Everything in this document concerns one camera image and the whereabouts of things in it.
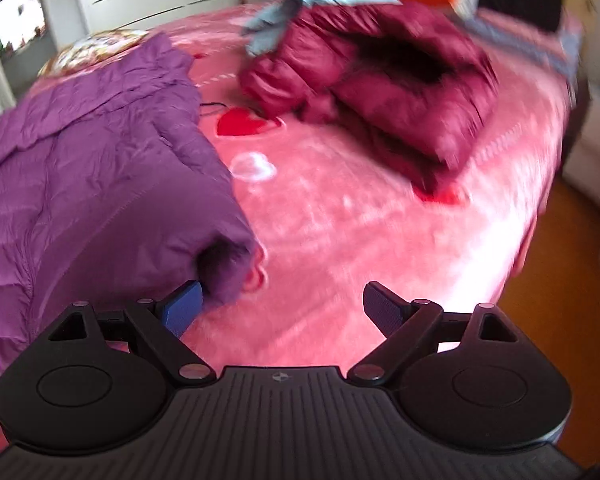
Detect patterned yellow pillow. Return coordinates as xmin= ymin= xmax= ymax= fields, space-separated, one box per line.
xmin=38 ymin=29 xmax=149 ymax=77

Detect light blue down jacket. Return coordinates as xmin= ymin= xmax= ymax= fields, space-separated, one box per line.
xmin=242 ymin=0 xmax=400 ymax=58

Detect purple down jacket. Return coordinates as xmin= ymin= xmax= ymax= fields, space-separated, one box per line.
xmin=0 ymin=35 xmax=256 ymax=375

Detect dark red down jacket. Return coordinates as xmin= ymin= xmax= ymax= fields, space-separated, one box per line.
xmin=238 ymin=2 xmax=498 ymax=194

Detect pink bed blanket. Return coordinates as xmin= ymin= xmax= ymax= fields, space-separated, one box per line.
xmin=162 ymin=6 xmax=568 ymax=367

